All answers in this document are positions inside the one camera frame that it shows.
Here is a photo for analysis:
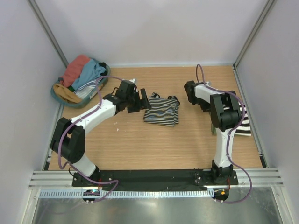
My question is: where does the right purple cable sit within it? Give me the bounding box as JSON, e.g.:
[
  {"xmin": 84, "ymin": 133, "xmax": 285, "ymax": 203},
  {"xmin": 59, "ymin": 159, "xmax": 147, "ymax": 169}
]
[{"xmin": 195, "ymin": 64, "xmax": 253, "ymax": 203}]

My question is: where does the olive green folded tank top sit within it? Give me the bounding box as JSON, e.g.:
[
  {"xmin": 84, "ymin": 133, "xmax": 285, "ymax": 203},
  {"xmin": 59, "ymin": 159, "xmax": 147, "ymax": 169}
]
[{"xmin": 211, "ymin": 124, "xmax": 216, "ymax": 135}]

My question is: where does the thin striped black tank top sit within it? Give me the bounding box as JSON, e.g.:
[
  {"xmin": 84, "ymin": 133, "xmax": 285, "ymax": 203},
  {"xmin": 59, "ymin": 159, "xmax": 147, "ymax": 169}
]
[{"xmin": 143, "ymin": 92, "xmax": 180, "ymax": 127}]

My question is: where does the wide striped folded tank top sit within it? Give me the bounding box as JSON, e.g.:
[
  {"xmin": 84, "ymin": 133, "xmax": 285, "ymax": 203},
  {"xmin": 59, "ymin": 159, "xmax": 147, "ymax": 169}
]
[{"xmin": 235, "ymin": 105, "xmax": 251, "ymax": 136}]

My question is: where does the white striped garment in basket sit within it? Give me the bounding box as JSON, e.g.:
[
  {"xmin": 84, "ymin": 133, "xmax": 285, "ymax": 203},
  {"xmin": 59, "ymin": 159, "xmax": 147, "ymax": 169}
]
[{"xmin": 75, "ymin": 79, "xmax": 100, "ymax": 99}]

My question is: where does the light blue garment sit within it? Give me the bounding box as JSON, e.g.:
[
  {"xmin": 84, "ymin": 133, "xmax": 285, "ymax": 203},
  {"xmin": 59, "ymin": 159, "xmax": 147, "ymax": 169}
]
[{"xmin": 71, "ymin": 58, "xmax": 107, "ymax": 91}]

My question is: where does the aluminium frame rail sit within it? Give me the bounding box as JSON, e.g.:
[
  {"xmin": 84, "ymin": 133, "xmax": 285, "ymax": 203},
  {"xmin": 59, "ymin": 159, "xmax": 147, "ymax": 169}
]
[{"xmin": 29, "ymin": 168, "xmax": 283, "ymax": 191}]

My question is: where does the teal laundry basket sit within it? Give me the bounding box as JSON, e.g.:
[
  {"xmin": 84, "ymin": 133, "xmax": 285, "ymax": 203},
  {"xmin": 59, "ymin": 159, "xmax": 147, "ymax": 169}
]
[{"xmin": 50, "ymin": 65, "xmax": 111, "ymax": 109}]

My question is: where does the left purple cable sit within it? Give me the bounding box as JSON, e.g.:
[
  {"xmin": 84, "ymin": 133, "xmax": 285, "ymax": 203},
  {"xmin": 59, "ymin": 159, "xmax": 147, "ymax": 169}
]
[{"xmin": 57, "ymin": 75, "xmax": 119, "ymax": 203}]

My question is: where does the coral red garment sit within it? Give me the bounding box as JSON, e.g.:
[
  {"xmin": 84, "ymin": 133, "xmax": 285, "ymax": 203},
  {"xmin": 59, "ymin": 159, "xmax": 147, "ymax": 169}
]
[{"xmin": 58, "ymin": 55, "xmax": 90, "ymax": 87}]

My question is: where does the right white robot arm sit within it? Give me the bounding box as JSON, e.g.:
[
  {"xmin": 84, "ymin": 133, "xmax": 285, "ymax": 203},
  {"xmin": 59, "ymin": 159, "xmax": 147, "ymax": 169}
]
[{"xmin": 184, "ymin": 81, "xmax": 245, "ymax": 168}]

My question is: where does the slotted white cable duct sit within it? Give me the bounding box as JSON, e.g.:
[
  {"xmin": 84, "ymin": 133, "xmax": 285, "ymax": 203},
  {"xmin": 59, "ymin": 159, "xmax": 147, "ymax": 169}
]
[{"xmin": 39, "ymin": 189, "xmax": 214, "ymax": 199}]

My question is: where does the purple cable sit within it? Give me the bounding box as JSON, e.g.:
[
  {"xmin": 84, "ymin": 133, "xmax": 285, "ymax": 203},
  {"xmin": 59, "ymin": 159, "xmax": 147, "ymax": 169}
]
[
  {"xmin": 195, "ymin": 64, "xmax": 253, "ymax": 203},
  {"xmin": 57, "ymin": 75, "xmax": 119, "ymax": 203}
]

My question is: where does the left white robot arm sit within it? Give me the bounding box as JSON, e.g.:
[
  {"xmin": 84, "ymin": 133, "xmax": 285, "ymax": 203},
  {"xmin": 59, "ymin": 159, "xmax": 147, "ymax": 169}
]
[{"xmin": 50, "ymin": 79, "xmax": 151, "ymax": 187}]

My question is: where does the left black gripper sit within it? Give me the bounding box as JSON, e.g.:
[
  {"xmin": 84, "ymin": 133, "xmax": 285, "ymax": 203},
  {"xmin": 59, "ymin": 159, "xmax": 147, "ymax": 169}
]
[{"xmin": 125, "ymin": 89, "xmax": 151, "ymax": 113}]

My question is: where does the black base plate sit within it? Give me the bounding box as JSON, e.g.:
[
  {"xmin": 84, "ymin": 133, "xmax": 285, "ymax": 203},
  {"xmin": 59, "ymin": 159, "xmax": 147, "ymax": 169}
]
[{"xmin": 71, "ymin": 169, "xmax": 239, "ymax": 188}]

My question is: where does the mustard brown garment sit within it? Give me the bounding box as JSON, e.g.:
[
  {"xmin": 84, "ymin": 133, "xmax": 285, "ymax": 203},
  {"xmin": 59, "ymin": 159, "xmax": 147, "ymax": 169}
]
[{"xmin": 53, "ymin": 84, "xmax": 82, "ymax": 104}]

